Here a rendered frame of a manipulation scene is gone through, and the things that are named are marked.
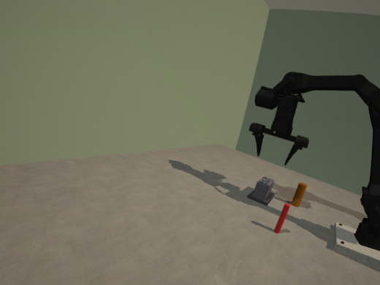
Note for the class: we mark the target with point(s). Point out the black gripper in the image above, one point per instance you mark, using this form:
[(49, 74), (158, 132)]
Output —
[(282, 124)]

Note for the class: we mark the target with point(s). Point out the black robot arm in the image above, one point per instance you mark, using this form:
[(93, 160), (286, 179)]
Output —
[(368, 231)]

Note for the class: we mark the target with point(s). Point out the red peg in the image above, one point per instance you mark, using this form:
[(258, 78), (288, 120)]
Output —
[(281, 218)]

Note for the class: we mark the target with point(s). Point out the orange cylinder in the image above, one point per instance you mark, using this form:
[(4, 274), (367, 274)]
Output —
[(299, 194)]

